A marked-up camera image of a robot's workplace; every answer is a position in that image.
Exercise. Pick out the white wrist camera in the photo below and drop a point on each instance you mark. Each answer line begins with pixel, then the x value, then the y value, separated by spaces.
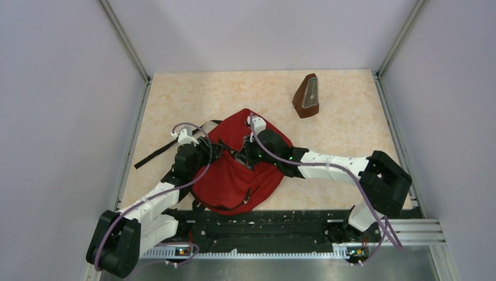
pixel 256 124
pixel 185 136

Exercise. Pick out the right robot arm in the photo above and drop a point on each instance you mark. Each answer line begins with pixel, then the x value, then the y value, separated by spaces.
pixel 381 181

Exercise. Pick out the brown wooden metronome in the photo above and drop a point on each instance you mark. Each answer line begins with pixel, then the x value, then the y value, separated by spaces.
pixel 305 100

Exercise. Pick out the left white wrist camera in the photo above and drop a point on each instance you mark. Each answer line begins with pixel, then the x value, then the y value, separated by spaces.
pixel 185 136

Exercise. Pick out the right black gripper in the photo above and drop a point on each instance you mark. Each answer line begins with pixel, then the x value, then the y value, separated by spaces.
pixel 246 153

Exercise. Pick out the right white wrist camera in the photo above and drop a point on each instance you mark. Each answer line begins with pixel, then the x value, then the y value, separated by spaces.
pixel 256 124

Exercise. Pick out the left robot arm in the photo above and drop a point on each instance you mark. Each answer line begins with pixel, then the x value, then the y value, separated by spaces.
pixel 122 237

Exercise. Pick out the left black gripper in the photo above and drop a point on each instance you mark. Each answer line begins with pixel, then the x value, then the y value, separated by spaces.
pixel 213 151

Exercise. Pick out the red backpack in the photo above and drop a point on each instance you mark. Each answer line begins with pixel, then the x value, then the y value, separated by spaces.
pixel 228 187

